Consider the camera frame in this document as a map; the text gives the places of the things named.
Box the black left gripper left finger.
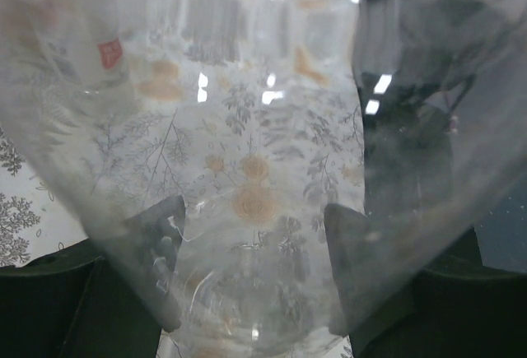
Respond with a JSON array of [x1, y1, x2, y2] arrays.
[[1, 195, 186, 357]]

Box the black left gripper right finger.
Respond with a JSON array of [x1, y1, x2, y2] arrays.
[[324, 204, 526, 357]]

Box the clear red-label water bottle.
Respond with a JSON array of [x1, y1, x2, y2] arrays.
[[27, 0, 128, 91]]

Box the floral patterned table mat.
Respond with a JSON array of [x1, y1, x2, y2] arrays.
[[1, 134, 86, 267]]

